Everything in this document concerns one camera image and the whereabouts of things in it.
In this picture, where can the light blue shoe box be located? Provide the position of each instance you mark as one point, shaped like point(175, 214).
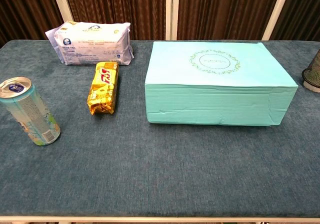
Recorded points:
point(212, 104)

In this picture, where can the yellow snack pack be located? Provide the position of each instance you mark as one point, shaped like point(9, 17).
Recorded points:
point(102, 89)

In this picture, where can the blue tablecloth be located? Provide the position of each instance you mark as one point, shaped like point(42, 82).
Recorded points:
point(150, 171)

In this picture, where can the white tissue pack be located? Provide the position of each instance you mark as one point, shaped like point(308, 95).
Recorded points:
point(92, 46)

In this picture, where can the brown corrugated partition panel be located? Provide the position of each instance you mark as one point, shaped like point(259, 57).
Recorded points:
point(225, 9)
point(117, 6)
point(302, 9)
point(25, 9)

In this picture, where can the light blue drink can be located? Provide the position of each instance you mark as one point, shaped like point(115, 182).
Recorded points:
point(30, 114)

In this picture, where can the black mesh cup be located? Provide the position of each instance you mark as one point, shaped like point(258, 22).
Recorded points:
point(313, 71)

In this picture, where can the white partition post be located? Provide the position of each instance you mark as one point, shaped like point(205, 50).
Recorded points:
point(61, 1)
point(276, 11)
point(172, 9)

